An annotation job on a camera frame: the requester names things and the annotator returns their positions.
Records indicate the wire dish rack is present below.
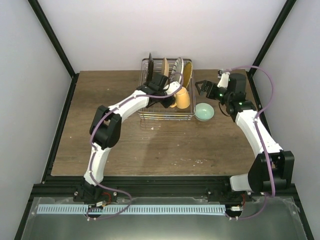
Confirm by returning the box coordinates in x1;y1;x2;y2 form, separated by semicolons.
137;57;196;120

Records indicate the white blue striped plate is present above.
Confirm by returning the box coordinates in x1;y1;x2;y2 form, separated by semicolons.
171;57;184;75

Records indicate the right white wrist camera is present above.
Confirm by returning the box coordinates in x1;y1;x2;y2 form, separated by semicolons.
217;69;230;89

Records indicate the black rimmed cream plate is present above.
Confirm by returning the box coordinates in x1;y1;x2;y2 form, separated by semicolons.
146;53;154;82

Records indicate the black aluminium frame rail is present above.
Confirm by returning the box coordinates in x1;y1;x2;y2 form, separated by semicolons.
31;174;296;201

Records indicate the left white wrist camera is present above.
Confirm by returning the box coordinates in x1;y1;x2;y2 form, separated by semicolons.
169;73;182;84

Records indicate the metal front panel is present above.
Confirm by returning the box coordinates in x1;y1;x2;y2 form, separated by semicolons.
21;197;308;240

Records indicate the light blue slotted cable duct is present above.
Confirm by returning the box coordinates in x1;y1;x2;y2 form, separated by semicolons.
36;204;226;216

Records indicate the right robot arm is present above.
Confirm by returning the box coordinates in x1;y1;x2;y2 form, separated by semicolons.
195;72;295;202

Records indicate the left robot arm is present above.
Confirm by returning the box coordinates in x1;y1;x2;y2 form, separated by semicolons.
74;72;184;203

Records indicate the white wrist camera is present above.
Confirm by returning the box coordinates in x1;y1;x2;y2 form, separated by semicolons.
217;69;230;89
169;73;182;84

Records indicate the green celadon bowl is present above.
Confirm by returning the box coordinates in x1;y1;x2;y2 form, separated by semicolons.
194;103;215;122

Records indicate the yellow ceramic mug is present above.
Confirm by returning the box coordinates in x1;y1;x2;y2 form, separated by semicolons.
170;87;190;109

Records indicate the yellow woven pattern plate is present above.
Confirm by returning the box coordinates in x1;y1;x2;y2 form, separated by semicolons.
183;61;193;88

